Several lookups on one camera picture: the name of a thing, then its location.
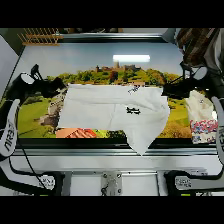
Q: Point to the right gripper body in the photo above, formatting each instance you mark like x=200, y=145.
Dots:
x=173, y=90

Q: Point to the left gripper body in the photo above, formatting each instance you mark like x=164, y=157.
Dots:
x=55, y=87

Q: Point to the white T-shirt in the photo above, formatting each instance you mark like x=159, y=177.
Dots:
x=110, y=106

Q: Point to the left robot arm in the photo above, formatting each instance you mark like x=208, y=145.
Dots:
x=9, y=133

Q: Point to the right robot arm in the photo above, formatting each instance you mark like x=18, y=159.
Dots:
x=220, y=133

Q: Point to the cream garment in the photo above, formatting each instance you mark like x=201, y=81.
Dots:
x=199, y=106

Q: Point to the red and blue patterned garment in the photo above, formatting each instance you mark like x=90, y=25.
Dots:
x=203, y=130

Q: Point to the checked shirt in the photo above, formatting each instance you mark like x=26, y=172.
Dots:
x=195, y=43

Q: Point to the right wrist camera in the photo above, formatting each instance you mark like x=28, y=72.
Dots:
x=186, y=69

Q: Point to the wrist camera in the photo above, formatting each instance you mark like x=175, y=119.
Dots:
x=186, y=69
x=35, y=71

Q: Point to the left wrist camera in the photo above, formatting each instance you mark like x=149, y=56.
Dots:
x=35, y=71

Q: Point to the silver frame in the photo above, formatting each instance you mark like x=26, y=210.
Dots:
x=113, y=163

